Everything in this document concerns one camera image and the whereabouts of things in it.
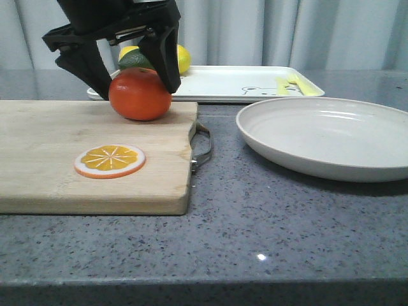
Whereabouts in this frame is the orange slice toy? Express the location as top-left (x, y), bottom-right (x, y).
top-left (74, 144), bottom-right (146, 179)

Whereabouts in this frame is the yellow lemon left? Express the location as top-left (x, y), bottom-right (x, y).
top-left (118, 45), bottom-right (139, 61)

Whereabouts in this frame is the wooden cutting board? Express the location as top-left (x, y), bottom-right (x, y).
top-left (1, 100), bottom-right (198, 215)

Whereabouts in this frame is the white rectangular tray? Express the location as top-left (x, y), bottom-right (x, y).
top-left (86, 65), bottom-right (325, 104)

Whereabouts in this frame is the orange tangerine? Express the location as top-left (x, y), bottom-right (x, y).
top-left (108, 68), bottom-right (172, 121)

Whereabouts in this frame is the yellow lemon right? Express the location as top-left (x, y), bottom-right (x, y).
top-left (177, 45), bottom-right (192, 75)

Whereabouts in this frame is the beige round plate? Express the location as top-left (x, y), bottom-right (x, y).
top-left (236, 97), bottom-right (407, 183)

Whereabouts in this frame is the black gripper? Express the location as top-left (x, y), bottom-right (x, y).
top-left (43, 1), bottom-right (181, 100)

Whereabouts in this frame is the yellow lemon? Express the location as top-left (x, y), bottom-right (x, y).
top-left (118, 45), bottom-right (139, 61)
top-left (177, 45), bottom-right (192, 75)

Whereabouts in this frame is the yellow plastic knife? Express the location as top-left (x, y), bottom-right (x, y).
top-left (275, 77), bottom-right (289, 96)

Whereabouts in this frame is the metal cutting board handle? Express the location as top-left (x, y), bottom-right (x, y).
top-left (190, 122), bottom-right (214, 173)

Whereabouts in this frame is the yellow plastic fork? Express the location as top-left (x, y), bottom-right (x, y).
top-left (288, 75), bottom-right (319, 96)

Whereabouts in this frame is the green lime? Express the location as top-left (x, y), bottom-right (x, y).
top-left (119, 49), bottom-right (155, 70)

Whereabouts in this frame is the grey curtain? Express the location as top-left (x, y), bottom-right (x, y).
top-left (1, 1), bottom-right (407, 71)

